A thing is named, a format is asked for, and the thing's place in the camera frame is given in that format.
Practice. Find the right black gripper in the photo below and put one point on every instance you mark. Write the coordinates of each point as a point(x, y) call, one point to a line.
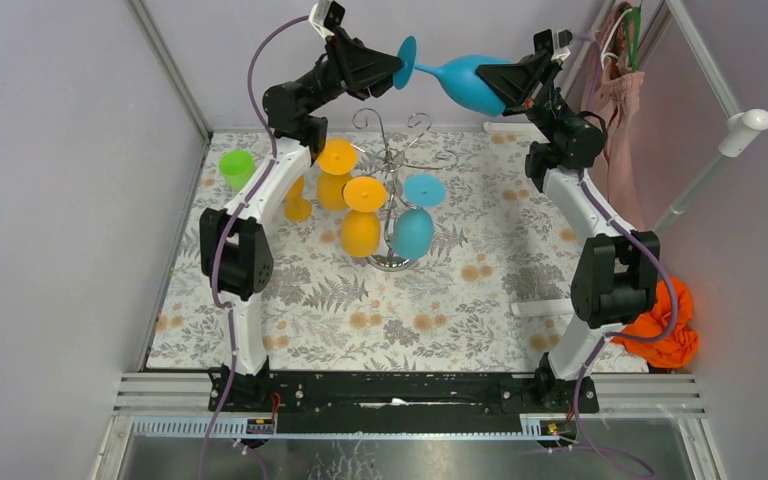
point(514, 84)

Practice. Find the blue wine glass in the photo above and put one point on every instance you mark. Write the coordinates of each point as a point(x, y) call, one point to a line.
point(414, 229)
point(458, 78)

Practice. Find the orange wine glass front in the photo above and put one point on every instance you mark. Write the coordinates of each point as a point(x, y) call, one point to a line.
point(361, 231)

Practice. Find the orange wine glass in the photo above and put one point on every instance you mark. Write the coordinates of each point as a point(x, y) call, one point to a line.
point(297, 208)
point(361, 231)
point(336, 161)

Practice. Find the white pipe frame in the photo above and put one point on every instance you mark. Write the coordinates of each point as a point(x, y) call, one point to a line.
point(682, 140)

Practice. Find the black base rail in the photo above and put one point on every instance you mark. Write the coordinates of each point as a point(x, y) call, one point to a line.
point(379, 402)

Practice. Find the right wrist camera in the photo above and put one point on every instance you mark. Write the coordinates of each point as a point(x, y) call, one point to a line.
point(554, 43)

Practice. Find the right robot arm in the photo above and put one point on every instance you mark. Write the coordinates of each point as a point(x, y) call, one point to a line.
point(615, 279)

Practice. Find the white pipe on table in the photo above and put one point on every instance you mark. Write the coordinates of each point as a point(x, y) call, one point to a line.
point(541, 308)

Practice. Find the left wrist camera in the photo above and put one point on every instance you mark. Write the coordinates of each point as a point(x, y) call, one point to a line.
point(325, 16)

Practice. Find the green wine glass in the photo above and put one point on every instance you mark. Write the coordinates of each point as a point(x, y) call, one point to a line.
point(237, 167)

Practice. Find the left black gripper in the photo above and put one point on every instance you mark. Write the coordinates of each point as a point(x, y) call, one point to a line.
point(342, 59)

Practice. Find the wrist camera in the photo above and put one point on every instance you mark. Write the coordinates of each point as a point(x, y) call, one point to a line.
point(554, 43)
point(325, 16)

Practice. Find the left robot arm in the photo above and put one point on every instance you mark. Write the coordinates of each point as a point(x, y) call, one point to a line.
point(235, 254)

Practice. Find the blue wine glass back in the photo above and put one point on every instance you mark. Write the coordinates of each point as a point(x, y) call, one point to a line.
point(458, 78)

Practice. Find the chrome wine glass rack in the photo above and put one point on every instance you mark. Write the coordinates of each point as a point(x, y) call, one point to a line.
point(393, 165)

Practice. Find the orange wine glass back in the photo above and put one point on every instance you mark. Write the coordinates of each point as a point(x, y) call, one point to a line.
point(297, 208)

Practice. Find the orange cloth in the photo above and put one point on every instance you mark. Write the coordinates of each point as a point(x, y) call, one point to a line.
point(678, 348)

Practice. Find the pink hanging cloth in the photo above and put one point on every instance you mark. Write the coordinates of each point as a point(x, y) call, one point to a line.
point(612, 88)

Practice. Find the blue wine glass front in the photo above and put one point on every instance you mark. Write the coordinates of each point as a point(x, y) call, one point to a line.
point(414, 229)

